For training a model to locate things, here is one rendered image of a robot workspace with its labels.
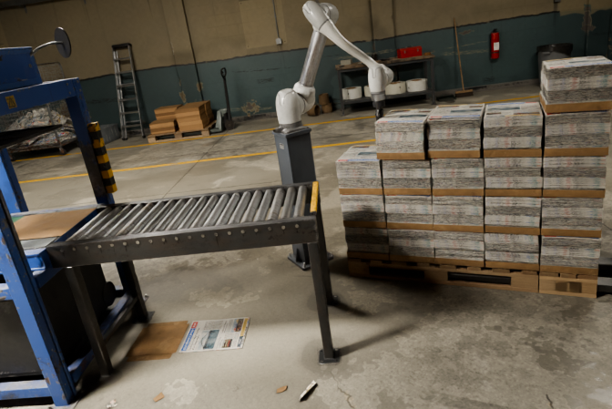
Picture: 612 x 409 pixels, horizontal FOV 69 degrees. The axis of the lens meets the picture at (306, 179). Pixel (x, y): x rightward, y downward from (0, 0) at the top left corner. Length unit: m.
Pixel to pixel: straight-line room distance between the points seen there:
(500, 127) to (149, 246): 1.91
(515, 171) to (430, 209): 0.52
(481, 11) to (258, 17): 4.29
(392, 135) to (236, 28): 7.06
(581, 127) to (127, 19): 8.78
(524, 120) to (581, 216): 0.60
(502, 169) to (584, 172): 0.39
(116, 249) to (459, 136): 1.90
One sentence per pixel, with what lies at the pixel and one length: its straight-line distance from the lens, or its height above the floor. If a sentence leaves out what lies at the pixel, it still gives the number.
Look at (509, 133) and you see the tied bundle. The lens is 2.63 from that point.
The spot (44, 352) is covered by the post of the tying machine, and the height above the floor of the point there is 0.34.
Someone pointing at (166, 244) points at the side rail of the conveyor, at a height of 0.75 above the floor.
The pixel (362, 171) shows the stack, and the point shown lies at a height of 0.76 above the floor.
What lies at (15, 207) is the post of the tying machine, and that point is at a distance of 3.45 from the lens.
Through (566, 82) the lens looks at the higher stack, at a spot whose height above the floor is 1.22.
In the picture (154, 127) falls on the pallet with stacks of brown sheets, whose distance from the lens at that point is 8.98.
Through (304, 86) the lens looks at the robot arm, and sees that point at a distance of 3.14.
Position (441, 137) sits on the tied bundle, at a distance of 2.66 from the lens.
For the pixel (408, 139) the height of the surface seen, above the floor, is 0.96.
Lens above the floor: 1.63
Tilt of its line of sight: 18 degrees down
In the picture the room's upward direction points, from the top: 8 degrees counter-clockwise
